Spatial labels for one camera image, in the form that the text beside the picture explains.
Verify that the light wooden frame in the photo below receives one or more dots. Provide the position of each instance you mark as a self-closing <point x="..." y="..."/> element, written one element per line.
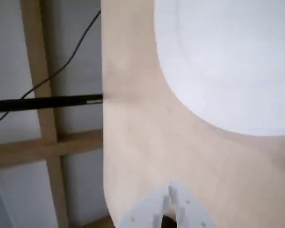
<point x="45" y="118"/>

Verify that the white paper plate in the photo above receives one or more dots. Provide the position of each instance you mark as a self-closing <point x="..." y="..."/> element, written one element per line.
<point x="228" y="59"/>

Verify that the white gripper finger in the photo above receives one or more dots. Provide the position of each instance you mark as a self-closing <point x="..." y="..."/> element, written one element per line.
<point x="190" y="209"/>
<point x="142" y="216"/>

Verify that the black tripod leg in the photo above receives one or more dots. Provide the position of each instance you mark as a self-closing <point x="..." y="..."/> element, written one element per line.
<point x="50" y="101"/>

